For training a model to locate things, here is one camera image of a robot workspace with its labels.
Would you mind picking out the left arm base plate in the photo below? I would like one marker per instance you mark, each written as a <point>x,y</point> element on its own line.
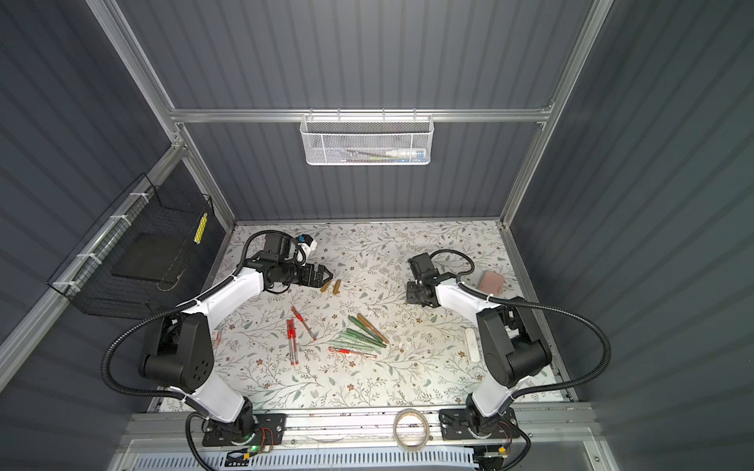
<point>257,430</point>

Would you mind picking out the floral patterned table mat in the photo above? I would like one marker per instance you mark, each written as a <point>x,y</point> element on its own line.
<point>426,361</point>

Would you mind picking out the white wire mesh basket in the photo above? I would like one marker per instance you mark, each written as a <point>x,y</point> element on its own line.
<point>382,140</point>

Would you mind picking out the white eraser stick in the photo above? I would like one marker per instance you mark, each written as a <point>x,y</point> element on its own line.
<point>472,345</point>

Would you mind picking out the brown pen three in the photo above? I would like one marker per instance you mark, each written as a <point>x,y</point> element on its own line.
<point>372,329</point>

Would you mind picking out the red pen right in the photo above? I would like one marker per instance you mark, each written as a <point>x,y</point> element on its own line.
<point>294,344</point>

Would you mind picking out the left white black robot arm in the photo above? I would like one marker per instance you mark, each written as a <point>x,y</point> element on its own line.
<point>178,353</point>

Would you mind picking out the black wire basket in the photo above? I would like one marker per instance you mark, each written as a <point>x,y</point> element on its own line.
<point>151,253</point>

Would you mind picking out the green pen upper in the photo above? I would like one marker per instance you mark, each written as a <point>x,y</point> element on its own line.
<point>367,332</point>

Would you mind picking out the clear tape roll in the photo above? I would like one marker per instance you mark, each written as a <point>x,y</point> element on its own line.
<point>411,430</point>

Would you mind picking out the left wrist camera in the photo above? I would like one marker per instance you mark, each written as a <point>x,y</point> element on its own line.
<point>307,243</point>

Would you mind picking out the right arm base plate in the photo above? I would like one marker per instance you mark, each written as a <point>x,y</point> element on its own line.
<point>459,424</point>

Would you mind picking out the red pen left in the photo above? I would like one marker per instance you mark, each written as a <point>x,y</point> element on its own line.
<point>289,343</point>

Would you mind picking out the red pen lower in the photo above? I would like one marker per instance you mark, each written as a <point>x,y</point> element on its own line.
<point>350,352</point>

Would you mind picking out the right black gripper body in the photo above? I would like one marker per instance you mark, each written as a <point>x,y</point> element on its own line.
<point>416,293</point>

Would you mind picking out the pink eraser block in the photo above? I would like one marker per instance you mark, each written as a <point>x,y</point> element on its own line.
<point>492,283</point>

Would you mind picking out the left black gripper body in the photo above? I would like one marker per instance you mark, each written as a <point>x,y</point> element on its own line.
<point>309,275</point>

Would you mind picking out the red pen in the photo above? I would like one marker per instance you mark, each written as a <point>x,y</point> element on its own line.
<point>300,318</point>
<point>350,352</point>
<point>289,343</point>
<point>294,344</point>

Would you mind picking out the green pen lower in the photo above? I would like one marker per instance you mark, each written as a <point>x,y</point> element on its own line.
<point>357,347</point>

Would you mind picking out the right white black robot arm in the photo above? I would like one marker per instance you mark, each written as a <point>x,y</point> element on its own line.
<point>513,346</point>

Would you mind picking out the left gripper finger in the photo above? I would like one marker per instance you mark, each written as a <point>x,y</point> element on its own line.
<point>323,271</point>
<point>321,281</point>

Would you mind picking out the red pen upper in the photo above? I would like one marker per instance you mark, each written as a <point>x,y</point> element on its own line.
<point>300,318</point>

